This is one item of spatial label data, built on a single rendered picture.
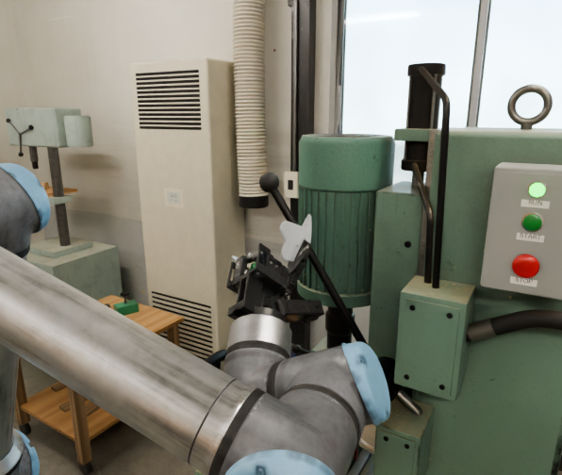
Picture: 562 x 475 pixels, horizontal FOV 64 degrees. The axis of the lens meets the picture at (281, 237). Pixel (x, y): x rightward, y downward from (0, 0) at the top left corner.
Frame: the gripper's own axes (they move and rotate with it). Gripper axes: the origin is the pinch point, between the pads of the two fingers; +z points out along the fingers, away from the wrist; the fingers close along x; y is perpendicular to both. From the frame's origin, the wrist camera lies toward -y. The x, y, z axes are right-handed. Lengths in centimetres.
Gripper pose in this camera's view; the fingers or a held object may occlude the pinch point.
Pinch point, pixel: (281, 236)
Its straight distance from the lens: 80.4
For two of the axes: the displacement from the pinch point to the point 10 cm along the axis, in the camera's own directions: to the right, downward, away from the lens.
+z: 0.7, -7.3, 6.8
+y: -7.1, -5.2, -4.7
